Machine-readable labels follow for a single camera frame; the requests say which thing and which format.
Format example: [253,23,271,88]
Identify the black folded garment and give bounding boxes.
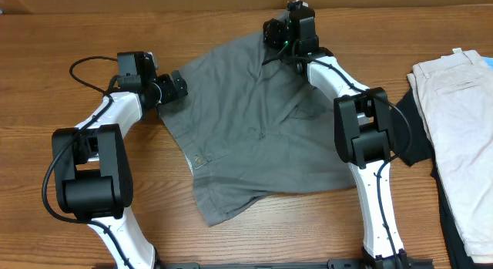
[391,89,475,269]

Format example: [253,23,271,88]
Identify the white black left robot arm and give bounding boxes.
[42,52,188,268]

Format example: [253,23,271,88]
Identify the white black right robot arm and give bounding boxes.
[263,0,411,268]

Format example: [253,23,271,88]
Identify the grey shorts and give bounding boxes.
[158,32,354,226]

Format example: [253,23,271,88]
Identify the light blue cloth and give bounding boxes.
[483,57,493,69]

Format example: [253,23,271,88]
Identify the light beige folded shorts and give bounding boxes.
[407,49,492,264]

